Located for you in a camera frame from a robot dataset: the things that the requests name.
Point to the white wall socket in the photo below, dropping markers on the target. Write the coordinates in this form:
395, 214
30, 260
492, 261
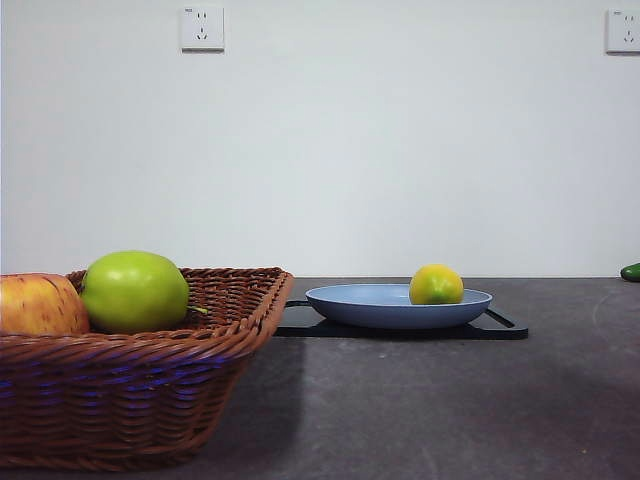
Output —
624, 31
202, 27

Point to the yellow lemon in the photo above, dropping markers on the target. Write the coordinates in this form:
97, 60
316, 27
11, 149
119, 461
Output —
436, 284

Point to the green cucumber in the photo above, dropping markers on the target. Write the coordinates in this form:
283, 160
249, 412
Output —
632, 271

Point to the green apple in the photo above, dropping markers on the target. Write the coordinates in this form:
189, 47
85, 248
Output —
132, 292

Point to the brown wicker basket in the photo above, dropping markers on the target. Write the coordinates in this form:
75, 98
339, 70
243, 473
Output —
125, 395

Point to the black flat tray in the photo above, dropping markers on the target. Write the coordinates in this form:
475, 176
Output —
500, 331

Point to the red yellow apple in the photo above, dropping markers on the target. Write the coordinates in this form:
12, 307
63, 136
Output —
35, 305

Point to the blue round plate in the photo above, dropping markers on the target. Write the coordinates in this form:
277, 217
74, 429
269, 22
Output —
380, 310

